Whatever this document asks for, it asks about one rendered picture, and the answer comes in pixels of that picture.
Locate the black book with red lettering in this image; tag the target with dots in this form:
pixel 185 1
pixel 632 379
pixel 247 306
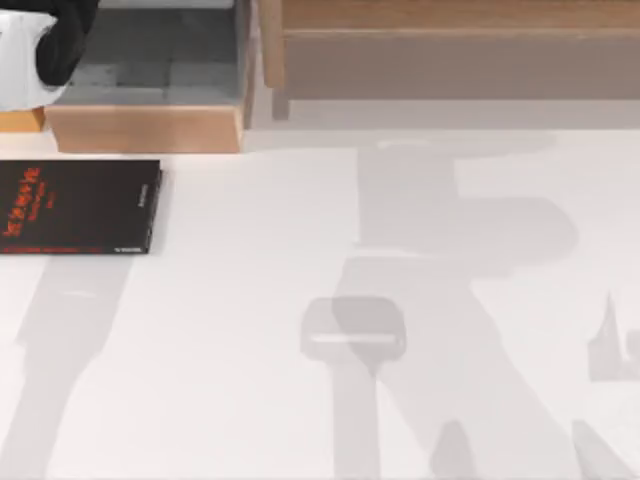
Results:
pixel 80 207

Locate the pale wooden drawer front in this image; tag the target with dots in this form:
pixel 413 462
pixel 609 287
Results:
pixel 145 127

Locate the wooden cupboard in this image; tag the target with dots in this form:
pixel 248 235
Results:
pixel 450 55

